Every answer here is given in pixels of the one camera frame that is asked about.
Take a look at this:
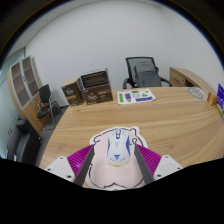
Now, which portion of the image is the wooden shelf unit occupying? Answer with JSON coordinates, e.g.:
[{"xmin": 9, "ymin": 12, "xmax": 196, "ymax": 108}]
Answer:
[{"xmin": 7, "ymin": 55, "xmax": 48, "ymax": 134}]

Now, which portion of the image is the orange-brown wooden box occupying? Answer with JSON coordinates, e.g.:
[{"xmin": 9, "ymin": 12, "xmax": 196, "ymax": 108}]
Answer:
[{"xmin": 207, "ymin": 91, "xmax": 219, "ymax": 107}]

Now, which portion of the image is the printed paper sheet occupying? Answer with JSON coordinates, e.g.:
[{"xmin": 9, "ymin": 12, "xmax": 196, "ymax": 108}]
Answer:
[{"xmin": 117, "ymin": 87, "xmax": 157, "ymax": 106}]

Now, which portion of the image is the wooden side desk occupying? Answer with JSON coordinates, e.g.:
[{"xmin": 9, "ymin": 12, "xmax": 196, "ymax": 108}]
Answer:
[{"xmin": 169, "ymin": 66, "xmax": 218, "ymax": 96}]

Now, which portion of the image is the purple card package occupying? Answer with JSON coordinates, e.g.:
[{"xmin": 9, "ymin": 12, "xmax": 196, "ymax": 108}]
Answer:
[{"xmin": 216, "ymin": 83, "xmax": 224, "ymax": 109}]

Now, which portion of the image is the black box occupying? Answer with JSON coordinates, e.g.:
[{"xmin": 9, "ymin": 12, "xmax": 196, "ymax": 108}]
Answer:
[{"xmin": 80, "ymin": 68, "xmax": 111, "ymax": 89}]

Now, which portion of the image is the small brown printed carton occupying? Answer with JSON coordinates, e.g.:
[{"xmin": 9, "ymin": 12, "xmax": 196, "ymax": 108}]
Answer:
[{"xmin": 60, "ymin": 78, "xmax": 85, "ymax": 108}]

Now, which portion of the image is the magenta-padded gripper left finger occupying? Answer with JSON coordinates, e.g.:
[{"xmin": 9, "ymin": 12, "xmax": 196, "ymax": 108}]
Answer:
[{"xmin": 44, "ymin": 144, "xmax": 95, "ymax": 187}]

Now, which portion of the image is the small black chair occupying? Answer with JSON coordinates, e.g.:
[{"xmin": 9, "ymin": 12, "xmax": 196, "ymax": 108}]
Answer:
[{"xmin": 36, "ymin": 83, "xmax": 63, "ymax": 126}]

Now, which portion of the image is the white blue computer mouse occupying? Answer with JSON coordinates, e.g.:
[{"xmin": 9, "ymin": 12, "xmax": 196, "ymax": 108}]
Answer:
[{"xmin": 106, "ymin": 128, "xmax": 132, "ymax": 167}]

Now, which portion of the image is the dark armchair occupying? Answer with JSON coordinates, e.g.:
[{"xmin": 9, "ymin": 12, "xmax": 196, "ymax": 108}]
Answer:
[{"xmin": 6, "ymin": 118, "xmax": 43, "ymax": 166}]

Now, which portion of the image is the pink pig-shaped mouse pad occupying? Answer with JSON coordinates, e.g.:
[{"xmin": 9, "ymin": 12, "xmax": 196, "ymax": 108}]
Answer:
[{"xmin": 84, "ymin": 125, "xmax": 149, "ymax": 191}]

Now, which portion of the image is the large brown printed carton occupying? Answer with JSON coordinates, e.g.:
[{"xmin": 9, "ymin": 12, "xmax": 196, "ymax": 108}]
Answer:
[{"xmin": 81, "ymin": 83, "xmax": 114, "ymax": 106}]

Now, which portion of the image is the black mesh office chair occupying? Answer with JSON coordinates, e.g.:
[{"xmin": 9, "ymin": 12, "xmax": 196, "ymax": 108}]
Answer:
[{"xmin": 122, "ymin": 56, "xmax": 173, "ymax": 90}]

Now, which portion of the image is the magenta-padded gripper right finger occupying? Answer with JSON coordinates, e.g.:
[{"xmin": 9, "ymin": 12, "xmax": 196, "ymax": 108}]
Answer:
[{"xmin": 132, "ymin": 138, "xmax": 184, "ymax": 185}]

